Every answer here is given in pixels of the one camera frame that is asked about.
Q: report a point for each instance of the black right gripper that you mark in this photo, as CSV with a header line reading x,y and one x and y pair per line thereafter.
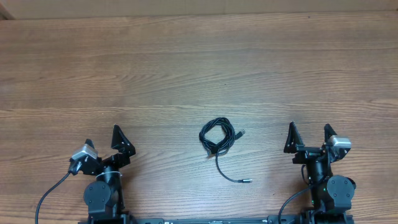
x,y
294,144

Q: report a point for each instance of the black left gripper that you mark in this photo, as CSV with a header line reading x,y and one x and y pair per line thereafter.
x,y
125,150

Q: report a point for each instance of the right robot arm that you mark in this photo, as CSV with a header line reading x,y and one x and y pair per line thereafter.
x,y
331,194

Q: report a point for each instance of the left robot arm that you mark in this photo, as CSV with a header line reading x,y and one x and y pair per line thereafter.
x,y
104,197

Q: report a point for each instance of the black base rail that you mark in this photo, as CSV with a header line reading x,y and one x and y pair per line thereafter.
x,y
271,219

